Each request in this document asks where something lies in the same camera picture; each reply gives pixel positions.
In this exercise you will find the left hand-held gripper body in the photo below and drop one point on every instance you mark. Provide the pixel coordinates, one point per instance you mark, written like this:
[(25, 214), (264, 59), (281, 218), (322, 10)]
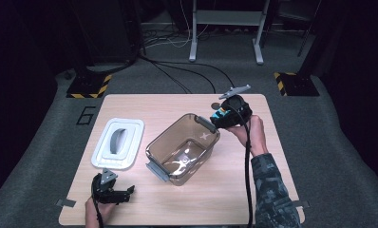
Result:
[(103, 193)]

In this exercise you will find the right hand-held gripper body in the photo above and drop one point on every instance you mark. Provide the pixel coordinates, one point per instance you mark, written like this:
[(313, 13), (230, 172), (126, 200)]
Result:
[(241, 109)]

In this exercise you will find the blue toy car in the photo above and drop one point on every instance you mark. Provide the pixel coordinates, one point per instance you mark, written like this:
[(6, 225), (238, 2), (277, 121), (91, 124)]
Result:
[(221, 112)]

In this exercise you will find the transparent brown storage box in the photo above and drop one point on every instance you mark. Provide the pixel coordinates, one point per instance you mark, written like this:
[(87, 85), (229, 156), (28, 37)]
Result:
[(165, 141)]

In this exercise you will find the person's left hand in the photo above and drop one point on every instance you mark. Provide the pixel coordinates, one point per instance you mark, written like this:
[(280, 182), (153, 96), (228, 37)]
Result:
[(92, 213)]

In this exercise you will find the person's right hand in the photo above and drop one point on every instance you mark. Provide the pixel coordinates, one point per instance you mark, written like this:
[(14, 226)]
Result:
[(258, 136)]

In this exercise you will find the black base with yellow stripes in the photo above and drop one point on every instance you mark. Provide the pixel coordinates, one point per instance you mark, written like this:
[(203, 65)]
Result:
[(299, 85), (87, 85)]

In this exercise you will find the large dark box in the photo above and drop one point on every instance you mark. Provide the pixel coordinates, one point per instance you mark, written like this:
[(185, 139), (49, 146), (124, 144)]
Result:
[(114, 31)]

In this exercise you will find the white metal stand frame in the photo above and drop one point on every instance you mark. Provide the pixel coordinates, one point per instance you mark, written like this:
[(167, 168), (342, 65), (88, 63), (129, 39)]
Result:
[(228, 17)]

